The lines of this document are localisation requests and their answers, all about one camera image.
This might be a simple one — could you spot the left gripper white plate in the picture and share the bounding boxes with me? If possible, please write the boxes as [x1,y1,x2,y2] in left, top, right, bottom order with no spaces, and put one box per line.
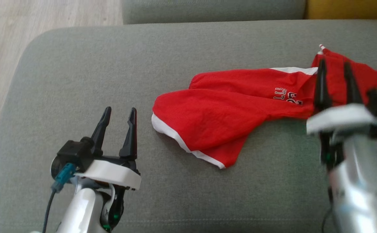
[75,106,142,232]

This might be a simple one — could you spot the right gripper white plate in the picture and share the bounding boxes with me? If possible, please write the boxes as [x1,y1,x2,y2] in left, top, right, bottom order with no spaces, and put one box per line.
[306,58,377,172]

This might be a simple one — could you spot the red shorts with white stripe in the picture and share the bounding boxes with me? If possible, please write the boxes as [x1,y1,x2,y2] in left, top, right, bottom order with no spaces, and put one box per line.
[151,66,320,169]

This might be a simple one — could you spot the yellow sofa cushion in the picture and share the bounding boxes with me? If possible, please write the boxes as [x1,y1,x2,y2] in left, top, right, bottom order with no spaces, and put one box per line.
[306,0,377,20]

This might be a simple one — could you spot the large grey sofa seat cushion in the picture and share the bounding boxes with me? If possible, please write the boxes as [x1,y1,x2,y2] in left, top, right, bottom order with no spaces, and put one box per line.
[0,19,377,233]

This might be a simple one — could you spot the small grey sofa cushion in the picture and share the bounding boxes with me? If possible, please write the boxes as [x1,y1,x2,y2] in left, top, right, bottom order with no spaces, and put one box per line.
[121,0,307,25]

